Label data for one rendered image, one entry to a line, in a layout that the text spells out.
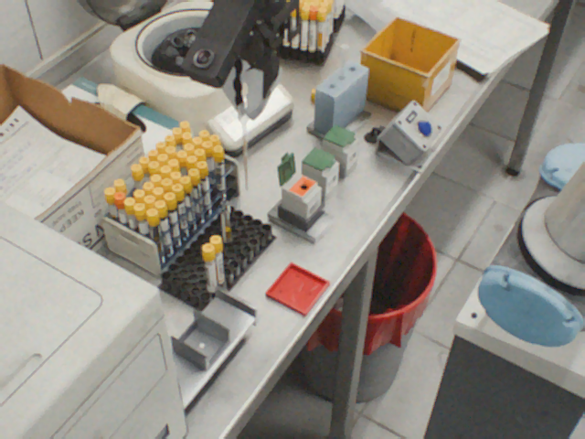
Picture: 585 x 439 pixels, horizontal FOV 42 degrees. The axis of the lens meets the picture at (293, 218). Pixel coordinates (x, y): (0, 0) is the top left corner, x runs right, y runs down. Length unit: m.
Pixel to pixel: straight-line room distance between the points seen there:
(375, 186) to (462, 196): 1.28
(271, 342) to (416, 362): 1.08
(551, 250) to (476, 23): 0.88
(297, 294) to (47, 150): 0.46
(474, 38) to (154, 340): 1.01
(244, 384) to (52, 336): 0.36
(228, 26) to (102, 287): 0.30
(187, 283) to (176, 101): 0.32
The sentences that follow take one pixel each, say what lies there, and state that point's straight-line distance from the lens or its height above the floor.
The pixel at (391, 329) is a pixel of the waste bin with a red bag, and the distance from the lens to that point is 1.67.
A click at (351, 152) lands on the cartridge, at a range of 1.23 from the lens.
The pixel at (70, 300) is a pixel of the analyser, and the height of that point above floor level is 1.17.
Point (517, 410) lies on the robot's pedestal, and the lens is 1.19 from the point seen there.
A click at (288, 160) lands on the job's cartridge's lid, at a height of 0.98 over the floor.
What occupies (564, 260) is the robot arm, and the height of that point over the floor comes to 1.16.
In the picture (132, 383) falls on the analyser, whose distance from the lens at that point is 0.78.
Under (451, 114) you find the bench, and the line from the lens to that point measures 1.40.
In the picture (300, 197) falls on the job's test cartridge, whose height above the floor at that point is 0.95.
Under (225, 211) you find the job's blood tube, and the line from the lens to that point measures 1.07.
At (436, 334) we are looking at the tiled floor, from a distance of 2.15.
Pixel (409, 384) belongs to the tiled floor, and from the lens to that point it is 2.05.
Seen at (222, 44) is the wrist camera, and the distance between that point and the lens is 0.82.
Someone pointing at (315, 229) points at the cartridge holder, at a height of 0.89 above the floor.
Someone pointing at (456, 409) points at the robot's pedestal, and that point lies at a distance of 1.26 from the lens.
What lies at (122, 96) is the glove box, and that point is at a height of 0.97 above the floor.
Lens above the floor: 1.75
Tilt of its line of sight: 47 degrees down
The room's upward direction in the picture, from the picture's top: 1 degrees clockwise
